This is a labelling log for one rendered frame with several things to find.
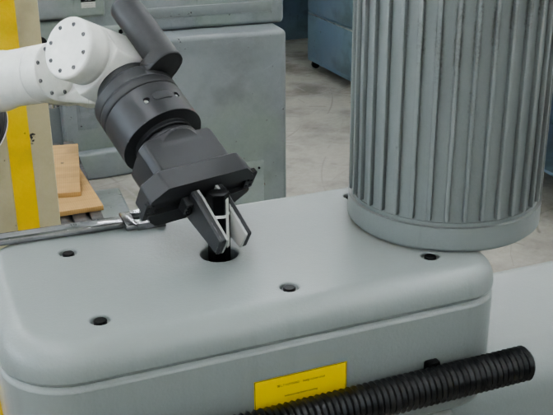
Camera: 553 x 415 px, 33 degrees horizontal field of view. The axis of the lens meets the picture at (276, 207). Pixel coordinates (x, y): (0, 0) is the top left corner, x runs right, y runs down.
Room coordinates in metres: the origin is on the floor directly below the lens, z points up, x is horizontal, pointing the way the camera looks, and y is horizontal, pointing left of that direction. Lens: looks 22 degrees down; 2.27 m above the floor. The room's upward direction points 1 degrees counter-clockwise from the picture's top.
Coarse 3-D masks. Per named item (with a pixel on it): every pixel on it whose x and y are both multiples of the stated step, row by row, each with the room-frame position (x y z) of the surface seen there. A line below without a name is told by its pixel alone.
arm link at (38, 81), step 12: (36, 48) 1.01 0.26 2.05; (24, 60) 1.00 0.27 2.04; (36, 60) 1.00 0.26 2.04; (24, 72) 1.00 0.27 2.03; (36, 72) 0.99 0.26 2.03; (48, 72) 1.00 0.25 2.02; (24, 84) 1.00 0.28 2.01; (36, 84) 0.99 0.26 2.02; (48, 84) 1.00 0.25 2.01; (60, 84) 1.01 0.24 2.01; (72, 84) 1.03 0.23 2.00; (36, 96) 1.00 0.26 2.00; (48, 96) 0.99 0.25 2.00; (60, 96) 1.01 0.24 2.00; (72, 96) 1.01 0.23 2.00
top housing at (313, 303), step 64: (320, 192) 0.98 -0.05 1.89; (0, 256) 0.82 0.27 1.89; (64, 256) 0.82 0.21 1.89; (128, 256) 0.81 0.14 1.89; (192, 256) 0.81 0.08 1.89; (256, 256) 0.81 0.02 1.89; (320, 256) 0.81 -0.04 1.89; (384, 256) 0.81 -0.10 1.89; (448, 256) 0.81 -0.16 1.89; (0, 320) 0.70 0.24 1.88; (64, 320) 0.69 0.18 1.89; (128, 320) 0.69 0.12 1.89; (192, 320) 0.69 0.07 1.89; (256, 320) 0.70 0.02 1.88; (320, 320) 0.72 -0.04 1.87; (384, 320) 0.75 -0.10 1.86; (448, 320) 0.77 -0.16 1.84; (0, 384) 0.69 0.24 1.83; (64, 384) 0.64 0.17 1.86; (128, 384) 0.65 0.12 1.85; (192, 384) 0.67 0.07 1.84; (256, 384) 0.69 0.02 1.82; (320, 384) 0.72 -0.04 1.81
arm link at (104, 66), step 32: (128, 0) 0.98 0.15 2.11; (64, 32) 0.94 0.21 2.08; (96, 32) 0.93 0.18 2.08; (128, 32) 0.96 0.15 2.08; (160, 32) 0.95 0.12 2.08; (64, 64) 0.92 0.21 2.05; (96, 64) 0.92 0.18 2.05; (128, 64) 0.93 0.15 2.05; (160, 64) 0.93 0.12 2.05; (96, 96) 0.94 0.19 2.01
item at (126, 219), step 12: (120, 216) 0.90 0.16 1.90; (132, 216) 0.90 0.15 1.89; (36, 228) 0.87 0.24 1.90; (48, 228) 0.87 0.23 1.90; (60, 228) 0.87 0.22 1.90; (72, 228) 0.87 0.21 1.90; (84, 228) 0.87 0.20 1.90; (96, 228) 0.87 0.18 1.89; (108, 228) 0.88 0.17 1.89; (132, 228) 0.87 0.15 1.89; (144, 228) 0.88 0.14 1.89; (0, 240) 0.84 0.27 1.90; (12, 240) 0.84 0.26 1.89; (24, 240) 0.85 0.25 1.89
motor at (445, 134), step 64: (384, 0) 0.86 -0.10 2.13; (448, 0) 0.82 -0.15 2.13; (512, 0) 0.82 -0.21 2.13; (384, 64) 0.85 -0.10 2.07; (448, 64) 0.82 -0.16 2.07; (512, 64) 0.82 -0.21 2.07; (384, 128) 0.85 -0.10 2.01; (448, 128) 0.82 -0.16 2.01; (512, 128) 0.83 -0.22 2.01; (384, 192) 0.85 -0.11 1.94; (448, 192) 0.81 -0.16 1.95; (512, 192) 0.83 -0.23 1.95
